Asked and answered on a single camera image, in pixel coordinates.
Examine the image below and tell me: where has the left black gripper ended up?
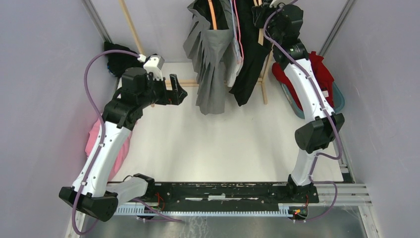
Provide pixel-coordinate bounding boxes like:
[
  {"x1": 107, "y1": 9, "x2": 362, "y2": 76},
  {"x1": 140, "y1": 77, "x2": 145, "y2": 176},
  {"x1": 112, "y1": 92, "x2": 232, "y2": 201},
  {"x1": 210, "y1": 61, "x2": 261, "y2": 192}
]
[{"x1": 138, "y1": 73, "x2": 187, "y2": 108}]

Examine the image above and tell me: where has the wooden hanger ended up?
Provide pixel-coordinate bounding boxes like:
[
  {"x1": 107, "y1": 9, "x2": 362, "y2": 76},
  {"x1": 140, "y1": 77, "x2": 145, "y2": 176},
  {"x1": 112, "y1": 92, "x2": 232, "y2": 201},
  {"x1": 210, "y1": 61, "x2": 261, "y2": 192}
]
[{"x1": 252, "y1": 0, "x2": 264, "y2": 45}]

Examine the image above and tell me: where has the pink wire hanger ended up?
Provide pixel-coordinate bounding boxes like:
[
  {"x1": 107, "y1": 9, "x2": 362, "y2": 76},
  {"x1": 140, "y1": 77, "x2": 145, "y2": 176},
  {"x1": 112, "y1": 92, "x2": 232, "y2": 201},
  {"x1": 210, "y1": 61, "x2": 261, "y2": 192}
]
[{"x1": 232, "y1": 0, "x2": 244, "y2": 61}]

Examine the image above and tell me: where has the black garment corner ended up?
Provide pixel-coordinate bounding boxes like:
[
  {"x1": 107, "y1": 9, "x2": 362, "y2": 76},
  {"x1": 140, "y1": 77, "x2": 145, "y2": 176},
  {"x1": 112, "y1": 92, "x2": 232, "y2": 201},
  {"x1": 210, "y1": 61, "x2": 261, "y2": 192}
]
[
  {"x1": 229, "y1": 0, "x2": 271, "y2": 106},
  {"x1": 104, "y1": 41, "x2": 143, "y2": 78}
]

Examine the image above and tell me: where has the wooden clothes rack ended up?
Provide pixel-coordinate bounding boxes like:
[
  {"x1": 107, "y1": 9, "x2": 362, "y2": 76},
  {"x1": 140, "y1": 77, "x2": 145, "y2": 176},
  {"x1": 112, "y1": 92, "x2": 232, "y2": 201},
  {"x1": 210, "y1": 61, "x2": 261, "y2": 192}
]
[{"x1": 118, "y1": 0, "x2": 273, "y2": 105}]

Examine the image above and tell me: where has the orange plastic hanger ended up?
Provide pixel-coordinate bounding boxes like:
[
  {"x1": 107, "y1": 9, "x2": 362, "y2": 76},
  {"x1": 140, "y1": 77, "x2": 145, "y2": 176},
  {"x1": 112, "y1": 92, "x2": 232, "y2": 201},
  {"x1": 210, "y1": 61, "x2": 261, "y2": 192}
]
[{"x1": 208, "y1": 0, "x2": 217, "y2": 30}]

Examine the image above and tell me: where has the grey garment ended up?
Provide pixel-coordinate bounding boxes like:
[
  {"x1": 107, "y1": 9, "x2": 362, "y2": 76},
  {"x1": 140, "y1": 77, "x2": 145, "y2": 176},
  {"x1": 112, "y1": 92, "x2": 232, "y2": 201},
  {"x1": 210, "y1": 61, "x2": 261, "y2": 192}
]
[{"x1": 183, "y1": 0, "x2": 234, "y2": 115}]

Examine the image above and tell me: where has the white skirt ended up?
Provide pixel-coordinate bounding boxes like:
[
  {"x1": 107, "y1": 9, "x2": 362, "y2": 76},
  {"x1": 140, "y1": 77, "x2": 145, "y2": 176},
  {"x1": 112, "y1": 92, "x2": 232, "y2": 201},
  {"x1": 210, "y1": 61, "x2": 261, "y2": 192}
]
[{"x1": 223, "y1": 33, "x2": 243, "y2": 87}]

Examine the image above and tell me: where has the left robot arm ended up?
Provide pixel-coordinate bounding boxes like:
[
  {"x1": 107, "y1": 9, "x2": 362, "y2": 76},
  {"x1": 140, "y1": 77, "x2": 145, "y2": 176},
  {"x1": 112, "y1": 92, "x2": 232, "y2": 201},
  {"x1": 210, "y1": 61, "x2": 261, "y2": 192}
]
[{"x1": 59, "y1": 67, "x2": 188, "y2": 222}]

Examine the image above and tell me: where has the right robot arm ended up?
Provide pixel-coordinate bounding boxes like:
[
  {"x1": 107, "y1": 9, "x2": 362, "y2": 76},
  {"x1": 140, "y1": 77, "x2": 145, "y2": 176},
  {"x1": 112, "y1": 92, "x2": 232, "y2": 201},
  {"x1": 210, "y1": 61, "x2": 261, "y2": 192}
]
[{"x1": 252, "y1": 0, "x2": 345, "y2": 202}]

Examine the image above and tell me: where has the pink garment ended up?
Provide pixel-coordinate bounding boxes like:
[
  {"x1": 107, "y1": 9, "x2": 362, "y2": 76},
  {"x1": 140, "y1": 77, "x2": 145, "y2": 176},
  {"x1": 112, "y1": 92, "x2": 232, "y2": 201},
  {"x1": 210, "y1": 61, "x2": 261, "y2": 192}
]
[{"x1": 85, "y1": 119, "x2": 133, "y2": 181}]

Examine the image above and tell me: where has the red garment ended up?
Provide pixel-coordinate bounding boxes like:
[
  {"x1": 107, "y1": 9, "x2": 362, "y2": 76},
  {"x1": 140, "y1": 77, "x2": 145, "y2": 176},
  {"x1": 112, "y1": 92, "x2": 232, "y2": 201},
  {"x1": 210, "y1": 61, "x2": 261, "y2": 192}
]
[{"x1": 272, "y1": 51, "x2": 334, "y2": 111}]

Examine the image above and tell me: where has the teal laundry basket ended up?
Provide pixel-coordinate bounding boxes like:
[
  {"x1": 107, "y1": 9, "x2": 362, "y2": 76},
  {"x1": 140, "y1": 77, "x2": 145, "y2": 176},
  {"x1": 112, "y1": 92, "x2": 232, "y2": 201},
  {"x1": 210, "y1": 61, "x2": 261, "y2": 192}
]
[{"x1": 280, "y1": 82, "x2": 345, "y2": 119}]

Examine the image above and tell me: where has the blue wire hanger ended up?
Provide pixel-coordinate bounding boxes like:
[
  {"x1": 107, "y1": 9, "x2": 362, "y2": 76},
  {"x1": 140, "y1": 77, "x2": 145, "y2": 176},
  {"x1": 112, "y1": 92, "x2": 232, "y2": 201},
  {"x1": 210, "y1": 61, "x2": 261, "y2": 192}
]
[{"x1": 229, "y1": 0, "x2": 240, "y2": 61}]

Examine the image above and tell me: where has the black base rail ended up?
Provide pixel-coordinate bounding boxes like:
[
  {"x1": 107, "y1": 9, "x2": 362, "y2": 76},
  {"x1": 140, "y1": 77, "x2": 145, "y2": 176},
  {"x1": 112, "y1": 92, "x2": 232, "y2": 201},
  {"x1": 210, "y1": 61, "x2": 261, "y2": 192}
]
[{"x1": 140, "y1": 182, "x2": 319, "y2": 212}]

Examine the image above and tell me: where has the white cable duct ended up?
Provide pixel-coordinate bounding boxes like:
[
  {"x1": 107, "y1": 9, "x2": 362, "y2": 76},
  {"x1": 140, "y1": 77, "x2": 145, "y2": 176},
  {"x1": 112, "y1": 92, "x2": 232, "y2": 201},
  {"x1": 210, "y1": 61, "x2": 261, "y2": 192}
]
[{"x1": 114, "y1": 202, "x2": 305, "y2": 218}]

